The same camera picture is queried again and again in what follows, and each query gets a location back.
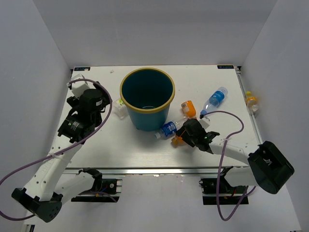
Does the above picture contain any orange juice bottle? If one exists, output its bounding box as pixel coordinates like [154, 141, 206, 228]
[171, 129, 185, 147]
[181, 100, 196, 118]

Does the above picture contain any blue sticker corner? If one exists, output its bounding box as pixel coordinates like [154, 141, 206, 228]
[74, 67, 90, 72]
[217, 65, 234, 69]

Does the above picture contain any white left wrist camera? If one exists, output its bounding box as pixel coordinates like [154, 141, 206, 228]
[67, 74, 91, 99]

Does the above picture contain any teal bin with yellow rim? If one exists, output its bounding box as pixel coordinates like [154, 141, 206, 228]
[120, 67, 176, 131]

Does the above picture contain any large blue label water bottle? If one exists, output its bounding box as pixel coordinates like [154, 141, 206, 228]
[200, 87, 228, 118]

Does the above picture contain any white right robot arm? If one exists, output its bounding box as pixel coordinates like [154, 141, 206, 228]
[177, 119, 295, 194]

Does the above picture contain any blue sticker right corner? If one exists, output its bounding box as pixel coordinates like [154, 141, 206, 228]
[217, 65, 234, 69]

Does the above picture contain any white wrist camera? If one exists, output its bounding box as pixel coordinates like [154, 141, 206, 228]
[67, 74, 91, 99]
[199, 115, 210, 130]

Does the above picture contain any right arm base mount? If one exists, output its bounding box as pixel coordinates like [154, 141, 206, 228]
[198, 177, 249, 205]

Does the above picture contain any clear apple juice bottle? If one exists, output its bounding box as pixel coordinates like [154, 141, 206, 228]
[113, 98, 128, 119]

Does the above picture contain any blue sticker left corner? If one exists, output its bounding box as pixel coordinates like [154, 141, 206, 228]
[74, 67, 90, 72]

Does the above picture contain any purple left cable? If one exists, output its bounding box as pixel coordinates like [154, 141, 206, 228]
[0, 78, 113, 221]

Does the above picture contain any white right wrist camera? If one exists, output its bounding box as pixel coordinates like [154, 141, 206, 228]
[199, 115, 210, 130]

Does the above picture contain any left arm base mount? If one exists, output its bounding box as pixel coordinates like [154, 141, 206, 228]
[71, 179, 123, 203]

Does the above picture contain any aluminium front rail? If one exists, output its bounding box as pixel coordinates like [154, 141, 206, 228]
[62, 166, 242, 176]

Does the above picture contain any small clear blue label bottle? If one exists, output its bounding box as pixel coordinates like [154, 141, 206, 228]
[154, 116, 189, 139]

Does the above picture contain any yellow cap bottle off table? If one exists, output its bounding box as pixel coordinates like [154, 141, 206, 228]
[245, 91, 259, 113]

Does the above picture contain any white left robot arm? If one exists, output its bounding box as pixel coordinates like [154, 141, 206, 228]
[12, 88, 111, 222]

